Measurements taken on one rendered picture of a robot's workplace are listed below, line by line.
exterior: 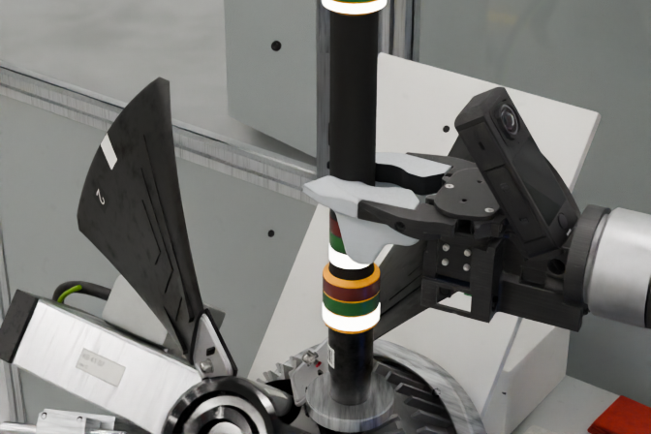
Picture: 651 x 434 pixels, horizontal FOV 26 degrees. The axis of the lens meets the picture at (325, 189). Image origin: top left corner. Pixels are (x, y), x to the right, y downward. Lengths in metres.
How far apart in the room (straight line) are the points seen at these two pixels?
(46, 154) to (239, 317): 0.45
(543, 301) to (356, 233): 0.14
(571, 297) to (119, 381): 0.61
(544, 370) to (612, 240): 0.87
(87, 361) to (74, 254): 1.03
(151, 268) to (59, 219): 1.16
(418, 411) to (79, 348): 0.38
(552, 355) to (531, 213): 0.87
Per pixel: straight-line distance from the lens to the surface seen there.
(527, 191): 0.95
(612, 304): 0.95
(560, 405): 1.84
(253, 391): 1.16
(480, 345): 1.40
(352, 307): 1.05
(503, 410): 1.74
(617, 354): 1.89
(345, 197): 0.99
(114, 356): 1.46
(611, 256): 0.94
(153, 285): 1.34
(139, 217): 1.32
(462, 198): 0.98
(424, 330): 1.42
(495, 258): 0.97
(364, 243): 1.01
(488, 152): 0.94
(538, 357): 1.77
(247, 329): 2.27
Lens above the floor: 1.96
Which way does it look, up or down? 29 degrees down
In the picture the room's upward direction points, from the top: straight up
